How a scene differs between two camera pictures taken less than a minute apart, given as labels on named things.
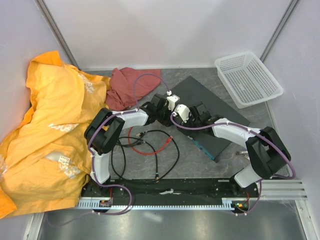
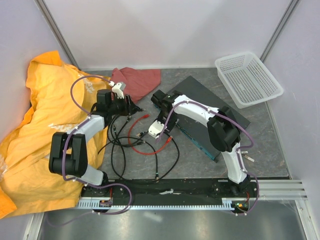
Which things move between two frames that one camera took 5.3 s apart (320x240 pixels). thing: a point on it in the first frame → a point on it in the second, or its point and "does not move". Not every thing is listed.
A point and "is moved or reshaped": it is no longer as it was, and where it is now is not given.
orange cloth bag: x=45 y=160 does not move
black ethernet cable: x=112 y=162 is moved or reshaped
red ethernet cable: x=169 y=138 does not move
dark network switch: x=213 y=145 does not move
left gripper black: x=168 y=121 → x=132 y=109
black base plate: x=242 y=198 does not move
